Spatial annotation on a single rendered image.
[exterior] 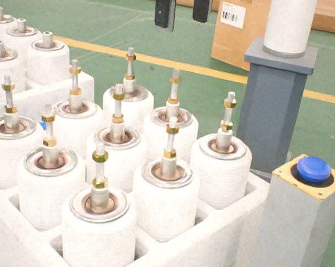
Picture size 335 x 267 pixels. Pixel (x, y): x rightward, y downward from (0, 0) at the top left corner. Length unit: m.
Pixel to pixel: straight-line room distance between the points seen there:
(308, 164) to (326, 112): 0.97
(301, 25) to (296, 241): 0.53
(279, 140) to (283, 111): 0.07
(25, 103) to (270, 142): 0.55
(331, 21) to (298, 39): 1.44
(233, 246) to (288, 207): 0.20
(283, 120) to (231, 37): 0.77
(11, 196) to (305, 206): 0.43
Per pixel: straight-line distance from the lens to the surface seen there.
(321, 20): 2.45
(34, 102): 1.04
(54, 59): 1.07
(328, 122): 1.48
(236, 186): 0.72
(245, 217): 0.73
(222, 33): 1.79
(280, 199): 0.59
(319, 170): 0.57
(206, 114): 1.38
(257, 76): 1.02
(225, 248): 0.74
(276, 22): 1.00
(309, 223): 0.58
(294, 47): 1.01
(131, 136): 0.73
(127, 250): 0.60
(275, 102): 1.03
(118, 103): 0.69
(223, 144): 0.71
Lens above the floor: 0.62
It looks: 30 degrees down
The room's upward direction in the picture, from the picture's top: 6 degrees clockwise
